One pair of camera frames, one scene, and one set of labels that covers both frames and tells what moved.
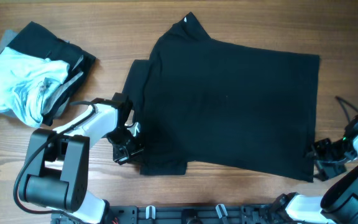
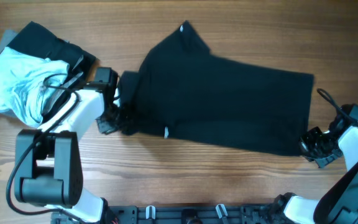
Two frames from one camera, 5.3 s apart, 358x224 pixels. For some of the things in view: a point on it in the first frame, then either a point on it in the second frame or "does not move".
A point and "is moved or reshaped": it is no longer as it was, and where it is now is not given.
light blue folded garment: [19, 83] does not move
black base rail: [261, 213] does not move
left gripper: [123, 157] → [105, 127]
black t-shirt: [200, 100] is moved or reshaped
